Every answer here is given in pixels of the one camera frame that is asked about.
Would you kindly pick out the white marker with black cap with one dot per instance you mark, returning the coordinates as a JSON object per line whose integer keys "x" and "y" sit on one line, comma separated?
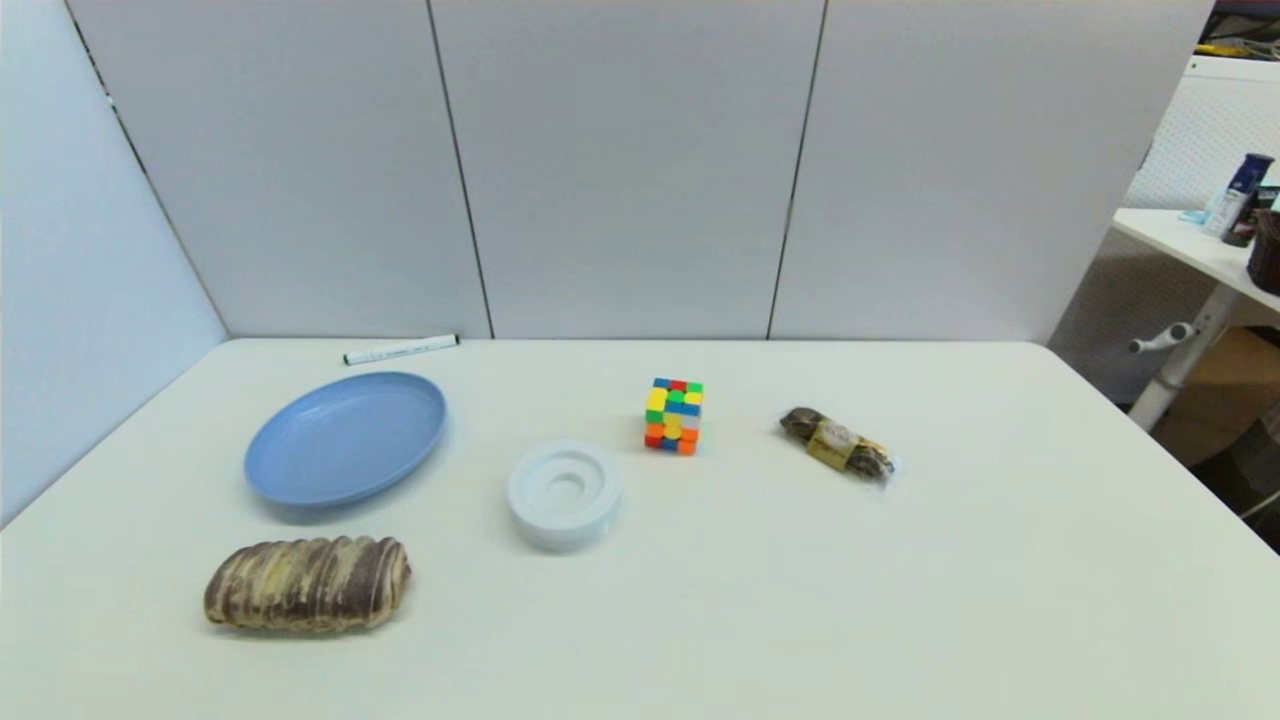
{"x": 400, "y": 350}

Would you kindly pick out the multicoloured puzzle cube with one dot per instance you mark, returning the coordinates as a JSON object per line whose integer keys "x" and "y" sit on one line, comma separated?
{"x": 674, "y": 415}

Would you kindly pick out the white round holder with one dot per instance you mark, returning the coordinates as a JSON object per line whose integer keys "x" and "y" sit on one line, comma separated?
{"x": 565, "y": 500}

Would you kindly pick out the wrapped chocolate snack packet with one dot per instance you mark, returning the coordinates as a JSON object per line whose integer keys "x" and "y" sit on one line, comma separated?
{"x": 838, "y": 445}

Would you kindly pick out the blue oval plate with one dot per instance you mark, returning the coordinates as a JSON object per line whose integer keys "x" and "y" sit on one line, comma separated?
{"x": 345, "y": 438}

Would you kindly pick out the brown striped bread loaf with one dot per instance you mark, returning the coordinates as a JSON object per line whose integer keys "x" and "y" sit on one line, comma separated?
{"x": 308, "y": 585}

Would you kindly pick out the white desk leg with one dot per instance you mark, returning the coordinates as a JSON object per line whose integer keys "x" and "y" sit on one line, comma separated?
{"x": 1180, "y": 367}

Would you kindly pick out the white side desk top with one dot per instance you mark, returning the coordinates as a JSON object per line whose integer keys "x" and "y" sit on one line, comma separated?
{"x": 1190, "y": 248}

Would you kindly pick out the brown cardboard box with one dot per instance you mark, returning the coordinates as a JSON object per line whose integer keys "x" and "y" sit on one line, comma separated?
{"x": 1230, "y": 392}

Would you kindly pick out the white bottle with blue cap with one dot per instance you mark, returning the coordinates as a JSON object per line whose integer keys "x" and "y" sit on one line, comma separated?
{"x": 1238, "y": 192}

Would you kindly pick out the dark bin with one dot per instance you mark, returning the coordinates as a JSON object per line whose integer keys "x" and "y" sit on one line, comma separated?
{"x": 1250, "y": 482}

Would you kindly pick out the dark brown basket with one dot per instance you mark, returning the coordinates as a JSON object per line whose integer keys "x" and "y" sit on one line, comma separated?
{"x": 1267, "y": 252}

